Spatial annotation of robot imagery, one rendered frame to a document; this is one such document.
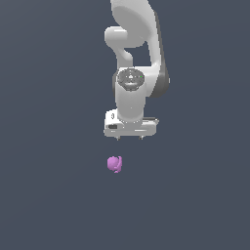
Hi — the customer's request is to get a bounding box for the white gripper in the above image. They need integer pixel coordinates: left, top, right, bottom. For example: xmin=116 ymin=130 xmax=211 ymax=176
xmin=103 ymin=109 xmax=160 ymax=143

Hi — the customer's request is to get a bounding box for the small purple object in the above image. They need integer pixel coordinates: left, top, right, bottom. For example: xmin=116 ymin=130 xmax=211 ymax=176
xmin=106 ymin=155 xmax=123 ymax=174

